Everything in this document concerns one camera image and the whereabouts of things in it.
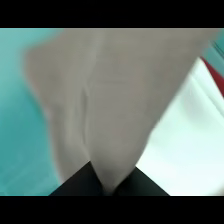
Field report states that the red garment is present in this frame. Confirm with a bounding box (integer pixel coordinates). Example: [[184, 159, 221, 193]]
[[200, 57, 224, 88]]

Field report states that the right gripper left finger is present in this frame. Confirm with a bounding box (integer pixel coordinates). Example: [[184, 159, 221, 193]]
[[49, 160, 105, 197]]

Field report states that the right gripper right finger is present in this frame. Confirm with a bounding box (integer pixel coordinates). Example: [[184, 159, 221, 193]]
[[112, 166, 171, 197]]

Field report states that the white garment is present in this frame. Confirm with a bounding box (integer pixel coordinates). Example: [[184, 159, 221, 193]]
[[135, 57, 224, 197]]

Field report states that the beige garment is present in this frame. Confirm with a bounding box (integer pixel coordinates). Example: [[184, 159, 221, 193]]
[[22, 28, 224, 196]]

